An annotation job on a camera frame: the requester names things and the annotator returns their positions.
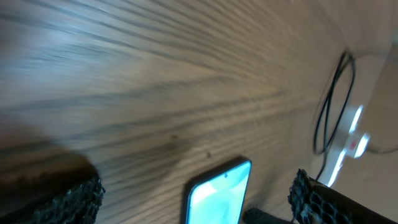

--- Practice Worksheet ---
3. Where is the Samsung Galaxy smartphone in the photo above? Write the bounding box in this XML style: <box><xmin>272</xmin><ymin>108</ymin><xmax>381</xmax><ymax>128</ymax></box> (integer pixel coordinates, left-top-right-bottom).
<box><xmin>180</xmin><ymin>156</ymin><xmax>252</xmax><ymax>224</ymax></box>

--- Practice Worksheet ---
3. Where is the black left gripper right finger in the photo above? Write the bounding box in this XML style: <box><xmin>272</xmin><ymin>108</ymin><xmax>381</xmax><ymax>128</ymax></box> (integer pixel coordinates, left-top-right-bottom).
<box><xmin>288</xmin><ymin>169</ymin><xmax>397</xmax><ymax>224</ymax></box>

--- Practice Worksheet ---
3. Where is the black USB charging cable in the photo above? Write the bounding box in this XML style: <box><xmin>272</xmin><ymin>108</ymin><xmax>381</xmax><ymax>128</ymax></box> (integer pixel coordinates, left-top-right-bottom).
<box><xmin>312</xmin><ymin>51</ymin><xmax>398</xmax><ymax>181</ymax></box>

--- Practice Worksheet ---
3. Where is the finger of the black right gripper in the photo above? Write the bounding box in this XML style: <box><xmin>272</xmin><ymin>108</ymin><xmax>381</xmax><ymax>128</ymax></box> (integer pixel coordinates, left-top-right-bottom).
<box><xmin>243</xmin><ymin>207</ymin><xmax>294</xmax><ymax>224</ymax></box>

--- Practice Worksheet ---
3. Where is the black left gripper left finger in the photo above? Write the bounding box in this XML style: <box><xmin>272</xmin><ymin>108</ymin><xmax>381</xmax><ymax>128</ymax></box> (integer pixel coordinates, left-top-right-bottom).
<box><xmin>1</xmin><ymin>154</ymin><xmax>106</xmax><ymax>224</ymax></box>

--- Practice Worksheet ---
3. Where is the white charger plug adapter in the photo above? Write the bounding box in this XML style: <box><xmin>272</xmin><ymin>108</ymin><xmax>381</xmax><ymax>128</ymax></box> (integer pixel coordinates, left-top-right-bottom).
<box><xmin>345</xmin><ymin>133</ymin><xmax>371</xmax><ymax>159</ymax></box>

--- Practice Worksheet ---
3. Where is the white power strip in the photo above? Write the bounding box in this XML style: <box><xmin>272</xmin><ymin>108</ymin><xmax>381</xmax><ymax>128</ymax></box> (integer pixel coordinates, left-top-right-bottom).
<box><xmin>318</xmin><ymin>105</ymin><xmax>371</xmax><ymax>187</ymax></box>

